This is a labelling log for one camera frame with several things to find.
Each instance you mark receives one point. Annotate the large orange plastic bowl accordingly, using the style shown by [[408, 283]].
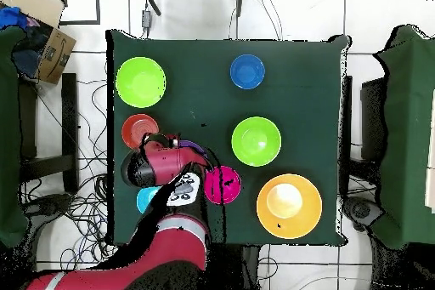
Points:
[[289, 206]]

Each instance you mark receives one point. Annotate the dark green tablecloth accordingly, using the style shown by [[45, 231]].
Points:
[[306, 99]]

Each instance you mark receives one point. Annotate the cyan plastic bowl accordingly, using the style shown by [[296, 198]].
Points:
[[146, 198]]

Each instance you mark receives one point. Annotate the purple plastic bowl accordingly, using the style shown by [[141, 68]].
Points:
[[193, 147]]

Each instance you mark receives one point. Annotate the black stool frame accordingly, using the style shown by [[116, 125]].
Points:
[[373, 120], [70, 116]]

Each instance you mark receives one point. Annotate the black pedestal foot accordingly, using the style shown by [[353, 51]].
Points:
[[51, 203], [362, 210]]

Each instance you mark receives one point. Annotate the black tripod leg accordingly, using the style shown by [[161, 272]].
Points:
[[151, 1], [239, 1]]

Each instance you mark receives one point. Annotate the red-orange plastic bowl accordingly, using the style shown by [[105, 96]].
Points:
[[136, 128]]

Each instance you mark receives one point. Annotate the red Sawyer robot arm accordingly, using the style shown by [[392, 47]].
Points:
[[170, 164]]

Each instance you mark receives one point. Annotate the brown cardboard box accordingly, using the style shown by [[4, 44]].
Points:
[[56, 55]]

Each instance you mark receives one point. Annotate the blue cloth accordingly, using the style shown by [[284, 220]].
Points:
[[12, 18]]

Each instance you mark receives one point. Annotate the blue plastic bowl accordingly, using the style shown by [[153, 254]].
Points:
[[247, 71]]

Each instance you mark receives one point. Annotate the green plastic bowl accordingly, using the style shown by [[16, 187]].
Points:
[[140, 82], [256, 141]]

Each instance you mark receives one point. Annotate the green cloth covered table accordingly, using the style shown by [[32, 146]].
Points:
[[8, 133], [407, 133]]

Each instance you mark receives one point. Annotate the pink plastic bowl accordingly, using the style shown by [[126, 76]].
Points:
[[231, 184]]

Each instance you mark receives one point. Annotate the black metal frame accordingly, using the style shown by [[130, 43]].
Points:
[[98, 4]]

